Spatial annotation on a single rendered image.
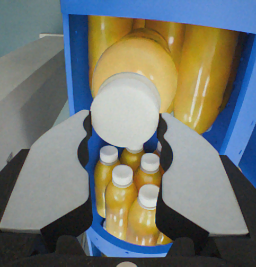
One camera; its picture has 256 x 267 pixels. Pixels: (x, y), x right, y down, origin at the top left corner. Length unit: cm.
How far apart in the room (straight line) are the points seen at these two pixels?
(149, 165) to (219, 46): 26
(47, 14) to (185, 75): 127
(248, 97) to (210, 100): 8
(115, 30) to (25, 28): 125
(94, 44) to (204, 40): 16
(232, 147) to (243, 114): 4
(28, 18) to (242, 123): 143
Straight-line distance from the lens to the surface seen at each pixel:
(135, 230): 41
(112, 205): 43
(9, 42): 161
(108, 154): 44
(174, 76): 16
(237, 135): 24
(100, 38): 32
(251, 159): 79
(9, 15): 158
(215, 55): 27
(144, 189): 37
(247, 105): 23
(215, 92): 29
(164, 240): 53
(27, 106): 62
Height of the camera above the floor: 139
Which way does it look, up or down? 56 degrees down
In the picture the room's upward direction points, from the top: 180 degrees clockwise
